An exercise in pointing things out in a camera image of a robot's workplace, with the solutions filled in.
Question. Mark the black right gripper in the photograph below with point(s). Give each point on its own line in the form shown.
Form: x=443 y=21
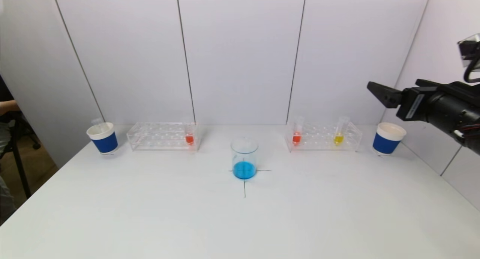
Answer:
x=412 y=103

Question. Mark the test tube for blue pigment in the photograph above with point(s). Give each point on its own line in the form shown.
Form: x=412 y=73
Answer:
x=98 y=124

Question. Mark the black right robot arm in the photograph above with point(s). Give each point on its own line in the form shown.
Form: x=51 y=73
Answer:
x=457 y=109

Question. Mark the test tube with yellow pigment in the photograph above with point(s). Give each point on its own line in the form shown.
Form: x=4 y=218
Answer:
x=338 y=139

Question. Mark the clear acrylic test tube rack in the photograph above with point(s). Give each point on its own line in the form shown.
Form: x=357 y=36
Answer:
x=318 y=139
x=161 y=139

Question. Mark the test tube with red pigment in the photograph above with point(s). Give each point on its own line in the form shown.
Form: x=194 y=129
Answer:
x=189 y=139
x=296 y=138

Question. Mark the clear glass beaker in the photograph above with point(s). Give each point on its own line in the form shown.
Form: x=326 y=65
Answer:
x=244 y=169

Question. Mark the blue sleeved white paper cup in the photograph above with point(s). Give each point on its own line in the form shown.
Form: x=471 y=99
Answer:
x=386 y=143
x=105 y=143

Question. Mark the person in grey clothes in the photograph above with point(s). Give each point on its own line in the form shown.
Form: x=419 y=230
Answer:
x=5 y=107

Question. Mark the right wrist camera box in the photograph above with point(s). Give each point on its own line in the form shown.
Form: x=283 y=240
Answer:
x=470 y=48

